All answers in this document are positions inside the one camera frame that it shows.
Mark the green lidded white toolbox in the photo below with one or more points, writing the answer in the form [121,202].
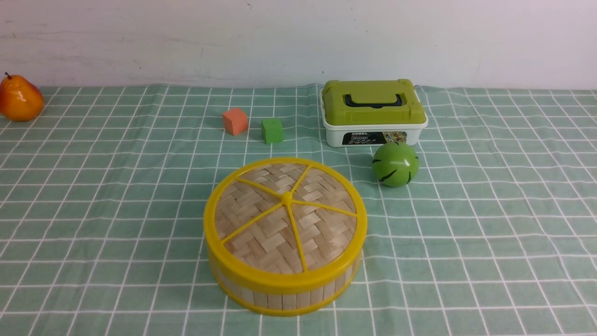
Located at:
[371,113]

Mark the yellow woven bamboo steamer lid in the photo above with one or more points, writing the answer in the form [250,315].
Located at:
[285,225]

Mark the green striped toy ball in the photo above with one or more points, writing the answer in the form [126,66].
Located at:
[395,164]

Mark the orange yellow toy pear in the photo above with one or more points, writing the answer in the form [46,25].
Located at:
[20,100]

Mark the green checkered tablecloth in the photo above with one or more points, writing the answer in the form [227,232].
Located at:
[102,199]

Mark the green foam cube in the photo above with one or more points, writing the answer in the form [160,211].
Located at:
[272,130]

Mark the yellow bamboo steamer basket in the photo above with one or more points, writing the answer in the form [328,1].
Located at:
[298,303]

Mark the orange foam cube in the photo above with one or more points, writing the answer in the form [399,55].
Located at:
[235,121]

